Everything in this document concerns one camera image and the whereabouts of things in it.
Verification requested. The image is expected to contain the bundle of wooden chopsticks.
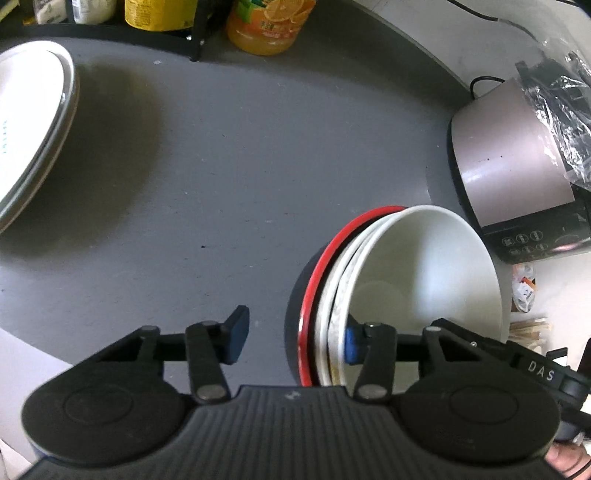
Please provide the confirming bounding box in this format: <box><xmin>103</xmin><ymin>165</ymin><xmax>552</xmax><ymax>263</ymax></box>
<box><xmin>509</xmin><ymin>316</ymin><xmax>554</xmax><ymax>343</ymax></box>

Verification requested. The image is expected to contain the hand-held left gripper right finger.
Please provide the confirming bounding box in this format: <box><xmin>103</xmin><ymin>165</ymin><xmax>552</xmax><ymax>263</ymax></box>
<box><xmin>344</xmin><ymin>322</ymin><xmax>467</xmax><ymax>402</ymax></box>

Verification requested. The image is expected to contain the person's right hand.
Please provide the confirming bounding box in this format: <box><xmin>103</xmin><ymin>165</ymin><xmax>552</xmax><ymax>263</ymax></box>
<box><xmin>545</xmin><ymin>443</ymin><xmax>591</xmax><ymax>479</ymax></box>

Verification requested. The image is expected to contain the orange juice bottle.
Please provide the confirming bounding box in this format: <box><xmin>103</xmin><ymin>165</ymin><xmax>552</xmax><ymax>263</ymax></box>
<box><xmin>226</xmin><ymin>0</ymin><xmax>317</xmax><ymax>56</ymax></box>

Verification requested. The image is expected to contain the orange and white packet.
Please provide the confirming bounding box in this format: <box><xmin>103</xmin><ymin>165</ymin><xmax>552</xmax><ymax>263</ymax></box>
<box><xmin>512</xmin><ymin>263</ymin><xmax>539</xmax><ymax>313</ymax></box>

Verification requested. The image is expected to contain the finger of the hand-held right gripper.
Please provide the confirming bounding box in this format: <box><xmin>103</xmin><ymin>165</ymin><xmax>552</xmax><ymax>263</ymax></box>
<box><xmin>435</xmin><ymin>318</ymin><xmax>523</xmax><ymax>366</ymax></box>

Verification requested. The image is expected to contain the white speckled bowl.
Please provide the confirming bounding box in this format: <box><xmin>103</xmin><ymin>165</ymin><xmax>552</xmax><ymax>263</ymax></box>
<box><xmin>315</xmin><ymin>210</ymin><xmax>404</xmax><ymax>387</ymax></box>

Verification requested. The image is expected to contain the plain white bowl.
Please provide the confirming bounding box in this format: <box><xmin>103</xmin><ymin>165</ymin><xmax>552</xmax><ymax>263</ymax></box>
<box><xmin>342</xmin><ymin>205</ymin><xmax>505</xmax><ymax>387</ymax></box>

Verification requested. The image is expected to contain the red and black bowl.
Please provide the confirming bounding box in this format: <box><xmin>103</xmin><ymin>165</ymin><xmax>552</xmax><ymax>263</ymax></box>
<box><xmin>284</xmin><ymin>204</ymin><xmax>408</xmax><ymax>387</ymax></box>

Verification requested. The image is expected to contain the black power cable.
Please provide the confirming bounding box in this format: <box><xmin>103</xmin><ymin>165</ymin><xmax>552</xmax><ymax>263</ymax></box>
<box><xmin>469</xmin><ymin>75</ymin><xmax>509</xmax><ymax>100</ymax></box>

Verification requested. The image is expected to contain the grey-rimmed plate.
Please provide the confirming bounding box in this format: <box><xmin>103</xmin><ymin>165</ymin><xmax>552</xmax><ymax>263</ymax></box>
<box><xmin>0</xmin><ymin>46</ymin><xmax>81</xmax><ymax>234</ymax></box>

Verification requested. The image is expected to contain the yellow container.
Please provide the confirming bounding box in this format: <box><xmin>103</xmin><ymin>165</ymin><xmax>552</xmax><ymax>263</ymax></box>
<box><xmin>124</xmin><ymin>0</ymin><xmax>200</xmax><ymax>32</ymax></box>

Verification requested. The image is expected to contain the black wire rack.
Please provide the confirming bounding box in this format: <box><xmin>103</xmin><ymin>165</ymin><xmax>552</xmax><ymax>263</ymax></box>
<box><xmin>21</xmin><ymin>0</ymin><xmax>232</xmax><ymax>63</ymax></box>

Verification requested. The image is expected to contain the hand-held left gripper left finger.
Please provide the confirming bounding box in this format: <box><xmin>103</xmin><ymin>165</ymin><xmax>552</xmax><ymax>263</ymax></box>
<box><xmin>95</xmin><ymin>305</ymin><xmax>251</xmax><ymax>406</ymax></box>

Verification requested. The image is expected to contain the clear plastic bag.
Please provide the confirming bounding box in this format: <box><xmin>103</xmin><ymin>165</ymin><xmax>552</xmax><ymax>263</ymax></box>
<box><xmin>514</xmin><ymin>39</ymin><xmax>591</xmax><ymax>193</ymax></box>

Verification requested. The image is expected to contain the white plate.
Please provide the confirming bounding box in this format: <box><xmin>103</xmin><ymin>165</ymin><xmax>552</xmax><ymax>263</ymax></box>
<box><xmin>0</xmin><ymin>41</ymin><xmax>75</xmax><ymax>208</ymax></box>

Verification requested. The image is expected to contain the pink and black rice cooker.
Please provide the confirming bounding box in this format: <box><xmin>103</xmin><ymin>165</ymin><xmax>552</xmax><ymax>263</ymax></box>
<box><xmin>446</xmin><ymin>76</ymin><xmax>591</xmax><ymax>265</ymax></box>

